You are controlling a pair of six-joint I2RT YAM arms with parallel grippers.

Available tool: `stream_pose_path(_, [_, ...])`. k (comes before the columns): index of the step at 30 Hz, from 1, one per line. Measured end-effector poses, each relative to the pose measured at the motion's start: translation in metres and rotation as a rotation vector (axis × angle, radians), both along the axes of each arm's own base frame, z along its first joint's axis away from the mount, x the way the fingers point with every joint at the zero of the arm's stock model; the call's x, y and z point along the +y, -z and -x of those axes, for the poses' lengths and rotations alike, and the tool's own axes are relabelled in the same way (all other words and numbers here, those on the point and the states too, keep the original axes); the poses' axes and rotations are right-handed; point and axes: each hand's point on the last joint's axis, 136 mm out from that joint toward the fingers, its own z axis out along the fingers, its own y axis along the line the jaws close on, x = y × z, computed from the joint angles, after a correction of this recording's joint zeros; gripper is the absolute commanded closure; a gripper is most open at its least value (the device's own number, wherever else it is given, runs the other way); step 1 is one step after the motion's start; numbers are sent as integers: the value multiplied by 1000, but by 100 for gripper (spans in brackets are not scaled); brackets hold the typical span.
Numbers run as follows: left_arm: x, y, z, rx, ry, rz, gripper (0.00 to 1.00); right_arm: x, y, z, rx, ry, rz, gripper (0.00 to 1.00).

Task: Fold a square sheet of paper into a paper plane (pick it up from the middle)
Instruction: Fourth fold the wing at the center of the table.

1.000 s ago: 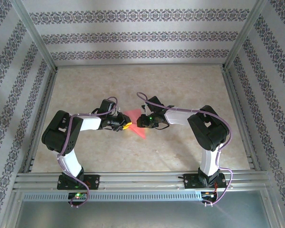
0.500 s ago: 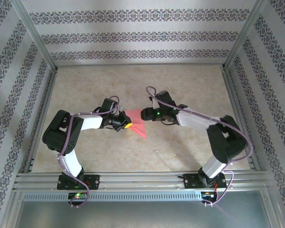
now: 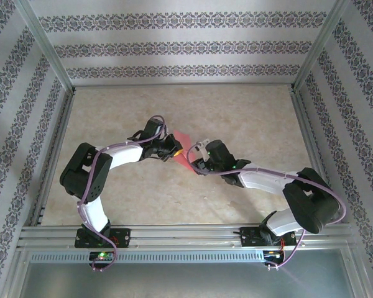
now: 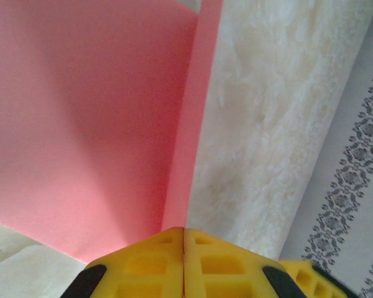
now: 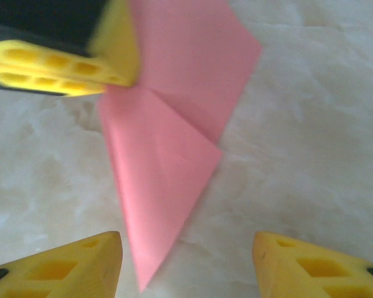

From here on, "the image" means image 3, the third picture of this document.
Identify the pink paper sheet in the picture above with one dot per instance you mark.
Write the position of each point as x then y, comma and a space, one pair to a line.
184, 139

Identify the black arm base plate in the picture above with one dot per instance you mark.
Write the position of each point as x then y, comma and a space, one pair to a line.
124, 237
248, 237

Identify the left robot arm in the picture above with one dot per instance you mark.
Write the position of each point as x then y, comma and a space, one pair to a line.
81, 174

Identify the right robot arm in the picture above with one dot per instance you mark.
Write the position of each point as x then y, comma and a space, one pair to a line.
314, 201

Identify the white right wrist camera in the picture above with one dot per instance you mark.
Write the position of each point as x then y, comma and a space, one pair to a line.
202, 143

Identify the grey metal sheet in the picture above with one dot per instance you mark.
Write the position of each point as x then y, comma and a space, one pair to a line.
186, 282

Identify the aluminium mounting rail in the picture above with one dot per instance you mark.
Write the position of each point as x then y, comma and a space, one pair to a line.
186, 236

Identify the aluminium side rail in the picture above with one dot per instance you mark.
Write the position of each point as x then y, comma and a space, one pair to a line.
58, 136
305, 124

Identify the circuit board with green light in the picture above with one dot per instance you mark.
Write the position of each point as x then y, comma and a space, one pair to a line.
102, 256

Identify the aluminium back rail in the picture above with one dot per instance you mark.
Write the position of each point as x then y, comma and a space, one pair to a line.
183, 84

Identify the aluminium frame post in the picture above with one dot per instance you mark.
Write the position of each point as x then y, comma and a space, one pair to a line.
315, 52
49, 52

